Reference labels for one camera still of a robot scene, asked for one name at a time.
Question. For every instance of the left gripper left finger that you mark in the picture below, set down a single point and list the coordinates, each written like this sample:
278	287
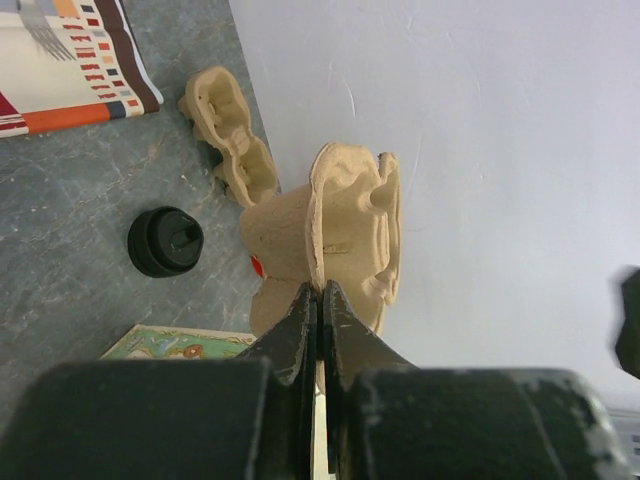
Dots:
245	417

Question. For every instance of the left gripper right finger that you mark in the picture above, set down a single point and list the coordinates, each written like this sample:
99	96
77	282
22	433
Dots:
389	419

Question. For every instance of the green paper gift bag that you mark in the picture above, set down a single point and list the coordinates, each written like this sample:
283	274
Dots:
156	342

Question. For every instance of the cardboard cup carrier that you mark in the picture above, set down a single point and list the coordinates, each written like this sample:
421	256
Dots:
343	225
214	102

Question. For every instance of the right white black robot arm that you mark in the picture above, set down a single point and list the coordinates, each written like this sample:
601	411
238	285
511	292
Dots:
627	343

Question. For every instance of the red straw holder cup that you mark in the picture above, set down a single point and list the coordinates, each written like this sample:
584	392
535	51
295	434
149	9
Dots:
257	266

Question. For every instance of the colourful patchwork placemat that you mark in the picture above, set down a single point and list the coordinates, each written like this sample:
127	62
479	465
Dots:
107	81

